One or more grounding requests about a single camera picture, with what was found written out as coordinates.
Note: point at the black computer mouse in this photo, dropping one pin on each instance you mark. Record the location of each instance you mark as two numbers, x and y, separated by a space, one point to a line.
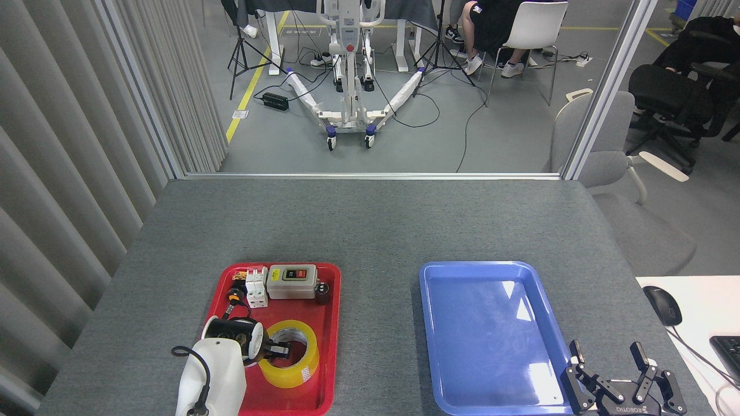
662 305

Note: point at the blue plastic tray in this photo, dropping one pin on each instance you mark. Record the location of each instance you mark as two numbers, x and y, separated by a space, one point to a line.
491 346

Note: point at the yellow tape roll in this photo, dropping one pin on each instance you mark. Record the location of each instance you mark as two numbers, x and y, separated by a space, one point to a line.
289 378

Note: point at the dark-topped desk white legs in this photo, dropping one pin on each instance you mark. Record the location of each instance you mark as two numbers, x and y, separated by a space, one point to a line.
404 8

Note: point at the seated person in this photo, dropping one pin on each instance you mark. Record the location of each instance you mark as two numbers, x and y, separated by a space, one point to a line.
491 23
705 37

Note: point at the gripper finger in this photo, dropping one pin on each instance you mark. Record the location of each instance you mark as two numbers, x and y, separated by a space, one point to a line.
637 352
281 355
575 349
282 346

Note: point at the white power strip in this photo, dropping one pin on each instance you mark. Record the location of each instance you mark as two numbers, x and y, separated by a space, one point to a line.
584 60

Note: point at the blue bin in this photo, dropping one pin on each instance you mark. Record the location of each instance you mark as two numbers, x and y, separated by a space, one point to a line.
685 8

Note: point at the black power adapter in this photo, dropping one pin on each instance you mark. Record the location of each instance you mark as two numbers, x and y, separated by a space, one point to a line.
275 101

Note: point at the red plastic tray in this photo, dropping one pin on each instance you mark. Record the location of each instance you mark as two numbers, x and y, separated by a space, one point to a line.
326 346

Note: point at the grey office chair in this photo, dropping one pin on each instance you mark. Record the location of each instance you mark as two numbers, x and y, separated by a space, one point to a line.
636 231

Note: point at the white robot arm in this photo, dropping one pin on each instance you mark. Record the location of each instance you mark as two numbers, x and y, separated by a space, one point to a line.
214 370

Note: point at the yellow push button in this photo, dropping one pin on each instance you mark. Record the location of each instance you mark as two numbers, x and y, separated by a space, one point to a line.
234 298

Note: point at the white stand on wheels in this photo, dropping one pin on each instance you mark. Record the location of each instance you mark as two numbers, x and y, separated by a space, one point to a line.
348 34

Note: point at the black keyboard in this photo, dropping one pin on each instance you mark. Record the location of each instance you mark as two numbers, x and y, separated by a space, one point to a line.
729 355

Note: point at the silver frame rail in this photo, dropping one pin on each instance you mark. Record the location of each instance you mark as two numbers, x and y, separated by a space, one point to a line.
376 175

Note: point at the silver frame post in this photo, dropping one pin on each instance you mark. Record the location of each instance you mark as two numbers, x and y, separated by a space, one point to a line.
607 86
139 86

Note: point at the black office chair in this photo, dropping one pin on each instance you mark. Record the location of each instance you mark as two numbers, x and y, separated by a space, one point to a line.
665 92

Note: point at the dark knob switch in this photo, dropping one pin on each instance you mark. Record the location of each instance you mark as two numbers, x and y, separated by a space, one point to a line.
322 293

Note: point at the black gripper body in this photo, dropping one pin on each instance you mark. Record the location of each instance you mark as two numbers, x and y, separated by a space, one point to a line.
627 404
267 349

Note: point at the white chair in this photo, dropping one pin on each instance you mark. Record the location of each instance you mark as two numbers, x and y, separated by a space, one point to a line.
540 26

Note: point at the black tripod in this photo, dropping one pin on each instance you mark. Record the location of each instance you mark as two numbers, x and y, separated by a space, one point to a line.
238 46
439 52

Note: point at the white circuit breaker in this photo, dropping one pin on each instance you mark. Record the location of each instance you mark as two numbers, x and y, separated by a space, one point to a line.
256 292

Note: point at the grey switch box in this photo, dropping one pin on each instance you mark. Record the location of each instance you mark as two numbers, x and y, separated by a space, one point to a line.
289 287

